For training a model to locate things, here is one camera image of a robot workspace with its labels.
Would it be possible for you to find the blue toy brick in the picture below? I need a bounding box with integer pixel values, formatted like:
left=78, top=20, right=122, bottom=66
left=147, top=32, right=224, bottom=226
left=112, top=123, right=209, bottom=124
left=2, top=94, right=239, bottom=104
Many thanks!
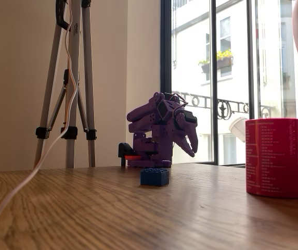
left=140, top=168, right=170, bottom=187

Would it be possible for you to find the red printed cup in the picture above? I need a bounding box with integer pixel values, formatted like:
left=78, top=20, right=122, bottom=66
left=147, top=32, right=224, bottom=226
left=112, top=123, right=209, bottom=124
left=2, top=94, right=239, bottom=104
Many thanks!
left=244, top=117, right=298, bottom=199

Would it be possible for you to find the black iron balcony railing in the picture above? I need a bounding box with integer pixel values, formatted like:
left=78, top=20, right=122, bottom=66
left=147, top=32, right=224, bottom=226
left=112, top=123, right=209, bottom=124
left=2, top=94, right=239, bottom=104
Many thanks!
left=172, top=90, right=277, bottom=120

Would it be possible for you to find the white hanging pot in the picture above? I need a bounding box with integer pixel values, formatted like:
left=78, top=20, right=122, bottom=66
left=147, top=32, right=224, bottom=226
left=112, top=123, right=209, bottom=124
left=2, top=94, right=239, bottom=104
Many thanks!
left=228, top=116, right=249, bottom=143

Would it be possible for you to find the black orange table clamp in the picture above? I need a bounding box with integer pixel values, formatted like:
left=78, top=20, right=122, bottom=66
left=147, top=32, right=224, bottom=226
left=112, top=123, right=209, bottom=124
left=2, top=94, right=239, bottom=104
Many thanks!
left=118, top=142, right=142, bottom=167

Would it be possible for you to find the flower box with yellow flowers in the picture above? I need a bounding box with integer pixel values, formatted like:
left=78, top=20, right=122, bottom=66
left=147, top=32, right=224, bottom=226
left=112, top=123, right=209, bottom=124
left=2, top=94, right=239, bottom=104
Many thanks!
left=198, top=49, right=234, bottom=75

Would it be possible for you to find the white red gripper servo wire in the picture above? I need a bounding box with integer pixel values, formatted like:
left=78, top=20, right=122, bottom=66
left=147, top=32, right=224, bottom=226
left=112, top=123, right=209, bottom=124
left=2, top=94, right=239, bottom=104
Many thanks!
left=169, top=92, right=189, bottom=119

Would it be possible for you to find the dark window frame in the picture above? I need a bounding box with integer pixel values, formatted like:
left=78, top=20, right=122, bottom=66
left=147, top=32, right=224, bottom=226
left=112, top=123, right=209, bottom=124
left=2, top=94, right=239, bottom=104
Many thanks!
left=160, top=0, right=298, bottom=167

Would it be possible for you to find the grey camera tripod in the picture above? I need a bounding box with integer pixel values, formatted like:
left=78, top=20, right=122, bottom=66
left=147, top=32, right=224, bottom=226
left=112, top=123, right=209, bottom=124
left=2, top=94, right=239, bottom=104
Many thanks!
left=33, top=0, right=97, bottom=169

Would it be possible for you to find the orange cable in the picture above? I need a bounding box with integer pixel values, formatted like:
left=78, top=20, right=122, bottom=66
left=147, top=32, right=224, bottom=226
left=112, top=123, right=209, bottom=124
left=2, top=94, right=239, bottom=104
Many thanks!
left=63, top=58, right=73, bottom=132

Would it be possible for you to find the long white cable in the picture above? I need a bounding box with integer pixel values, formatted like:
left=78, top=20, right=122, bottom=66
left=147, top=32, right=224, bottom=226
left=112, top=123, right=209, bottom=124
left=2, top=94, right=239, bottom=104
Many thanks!
left=0, top=0, right=79, bottom=244

